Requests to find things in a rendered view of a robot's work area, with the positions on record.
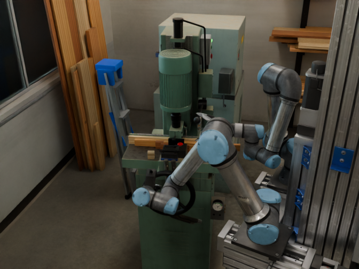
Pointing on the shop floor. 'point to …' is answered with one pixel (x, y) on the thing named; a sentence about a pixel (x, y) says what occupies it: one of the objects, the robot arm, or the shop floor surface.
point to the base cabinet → (177, 235)
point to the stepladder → (117, 113)
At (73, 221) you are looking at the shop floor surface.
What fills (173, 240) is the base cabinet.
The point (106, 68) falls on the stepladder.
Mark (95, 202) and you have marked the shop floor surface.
